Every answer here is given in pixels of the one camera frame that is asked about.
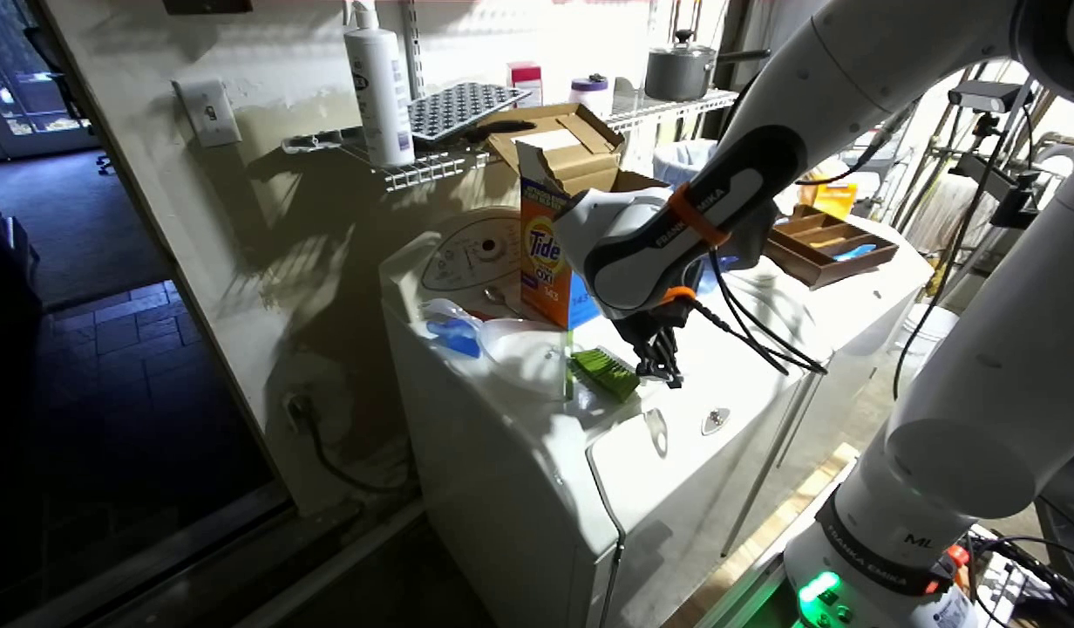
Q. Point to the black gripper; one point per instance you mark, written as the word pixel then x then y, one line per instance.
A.
pixel 653 338

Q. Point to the clear plastic brush handle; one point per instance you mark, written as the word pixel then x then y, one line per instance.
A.
pixel 655 430

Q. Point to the green brush head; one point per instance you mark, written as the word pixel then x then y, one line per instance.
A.
pixel 605 374

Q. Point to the wooden tray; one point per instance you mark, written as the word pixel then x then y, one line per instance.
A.
pixel 819 249

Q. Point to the blue orange detergent box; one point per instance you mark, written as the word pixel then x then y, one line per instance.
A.
pixel 552 170

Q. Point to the white jar purple lid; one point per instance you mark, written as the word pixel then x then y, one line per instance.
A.
pixel 595 90

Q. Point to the grey kettle pot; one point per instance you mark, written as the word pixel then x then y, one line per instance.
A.
pixel 685 67

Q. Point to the pink container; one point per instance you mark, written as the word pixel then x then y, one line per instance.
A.
pixel 526 80

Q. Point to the white lotion bottle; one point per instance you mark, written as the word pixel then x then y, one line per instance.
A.
pixel 381 86

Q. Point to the white wire shelf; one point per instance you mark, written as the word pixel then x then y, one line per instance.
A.
pixel 496 131

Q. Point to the wall power outlet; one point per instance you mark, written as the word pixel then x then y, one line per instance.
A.
pixel 205 110

